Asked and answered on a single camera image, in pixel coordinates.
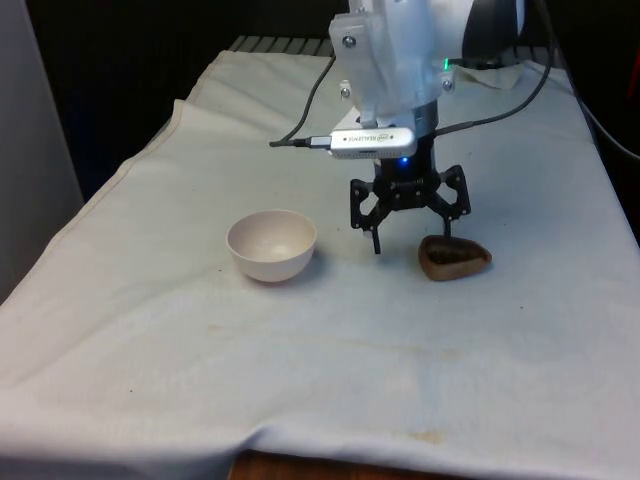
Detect white bowl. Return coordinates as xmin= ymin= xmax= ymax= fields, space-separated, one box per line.
xmin=226 ymin=210 xmax=318 ymax=284

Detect black cable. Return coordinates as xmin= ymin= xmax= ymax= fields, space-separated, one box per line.
xmin=269 ymin=55 xmax=337 ymax=149
xmin=433 ymin=0 xmax=555 ymax=137

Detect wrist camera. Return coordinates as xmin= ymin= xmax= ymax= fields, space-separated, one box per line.
xmin=305 ymin=127 xmax=418 ymax=160

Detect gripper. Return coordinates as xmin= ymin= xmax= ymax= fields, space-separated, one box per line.
xmin=349 ymin=133 xmax=473 ymax=256

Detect coffee beans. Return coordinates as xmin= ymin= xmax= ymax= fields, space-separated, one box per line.
xmin=428 ymin=241 xmax=480 ymax=265

